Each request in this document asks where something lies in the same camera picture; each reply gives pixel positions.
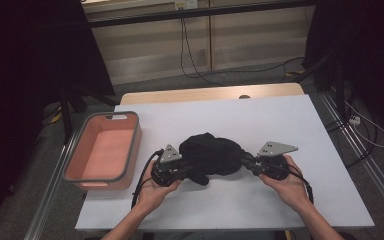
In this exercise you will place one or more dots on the white wall socket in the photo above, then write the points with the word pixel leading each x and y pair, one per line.
pixel 186 4

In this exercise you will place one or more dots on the aluminium rail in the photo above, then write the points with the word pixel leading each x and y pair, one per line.
pixel 51 190
pixel 380 178

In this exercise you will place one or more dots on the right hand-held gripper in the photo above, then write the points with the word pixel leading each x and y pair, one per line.
pixel 273 148

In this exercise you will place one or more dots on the black horizontal bar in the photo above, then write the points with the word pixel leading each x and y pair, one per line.
pixel 146 18

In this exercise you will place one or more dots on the white table board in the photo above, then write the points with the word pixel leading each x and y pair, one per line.
pixel 213 113

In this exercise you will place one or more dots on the person's left hand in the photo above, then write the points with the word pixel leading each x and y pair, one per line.
pixel 153 196

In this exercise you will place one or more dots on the black curtain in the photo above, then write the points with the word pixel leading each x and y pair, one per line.
pixel 373 40
pixel 20 66

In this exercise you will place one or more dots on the person's right hand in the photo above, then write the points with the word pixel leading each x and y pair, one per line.
pixel 290 190

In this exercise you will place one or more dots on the black metal stand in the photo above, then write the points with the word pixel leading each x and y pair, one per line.
pixel 66 116
pixel 338 86

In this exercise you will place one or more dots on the pink storage basket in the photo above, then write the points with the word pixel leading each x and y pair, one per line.
pixel 106 150

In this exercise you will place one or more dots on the wooden table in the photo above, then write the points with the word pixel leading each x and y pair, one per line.
pixel 180 95

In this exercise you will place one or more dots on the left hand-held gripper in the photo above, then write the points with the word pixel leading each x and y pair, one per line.
pixel 170 155

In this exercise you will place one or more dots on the black tank top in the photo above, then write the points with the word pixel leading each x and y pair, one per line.
pixel 213 153

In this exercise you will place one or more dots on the white power strip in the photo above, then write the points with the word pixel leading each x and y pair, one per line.
pixel 355 120

